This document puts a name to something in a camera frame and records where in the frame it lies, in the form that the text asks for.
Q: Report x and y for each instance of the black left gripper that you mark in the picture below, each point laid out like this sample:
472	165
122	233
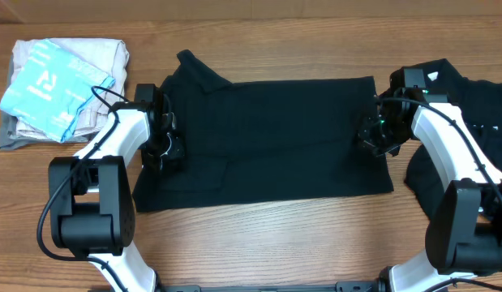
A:
150	161

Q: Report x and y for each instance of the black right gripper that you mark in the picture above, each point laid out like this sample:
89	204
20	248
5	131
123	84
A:
371	145

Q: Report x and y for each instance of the black t-shirt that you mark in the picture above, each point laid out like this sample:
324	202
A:
263	141

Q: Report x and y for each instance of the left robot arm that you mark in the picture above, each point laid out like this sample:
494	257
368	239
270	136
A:
90	216

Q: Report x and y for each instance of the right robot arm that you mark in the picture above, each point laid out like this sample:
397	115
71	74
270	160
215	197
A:
463	241

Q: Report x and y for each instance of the folded beige shirt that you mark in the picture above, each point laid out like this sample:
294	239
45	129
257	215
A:
107	55

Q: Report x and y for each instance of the folded light blue printed shirt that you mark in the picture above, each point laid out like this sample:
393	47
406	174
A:
50	91

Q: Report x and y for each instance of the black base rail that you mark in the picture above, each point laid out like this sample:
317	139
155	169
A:
341	286

